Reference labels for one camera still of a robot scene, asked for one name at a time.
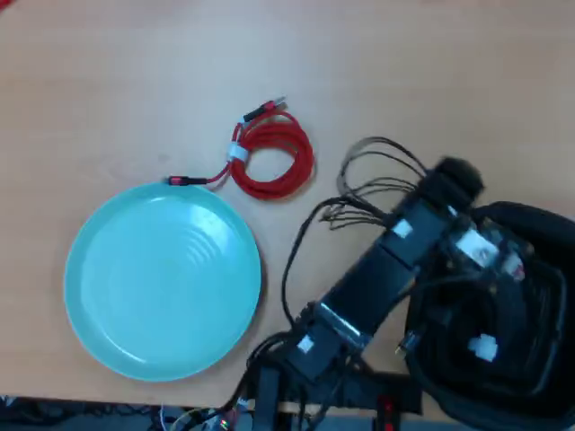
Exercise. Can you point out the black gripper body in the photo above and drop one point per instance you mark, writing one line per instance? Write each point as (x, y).
(453, 301)

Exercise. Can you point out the red table clamp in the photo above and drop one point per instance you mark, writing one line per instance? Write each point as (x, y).
(387, 413)

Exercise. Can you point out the light blue tray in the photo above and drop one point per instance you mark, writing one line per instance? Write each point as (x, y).
(161, 283)

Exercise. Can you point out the red object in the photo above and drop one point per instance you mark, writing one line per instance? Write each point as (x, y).
(6, 3)

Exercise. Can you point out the bare wrist camera board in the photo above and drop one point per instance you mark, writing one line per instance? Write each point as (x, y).
(483, 251)

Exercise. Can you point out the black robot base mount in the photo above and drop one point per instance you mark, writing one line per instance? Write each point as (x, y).
(269, 395)

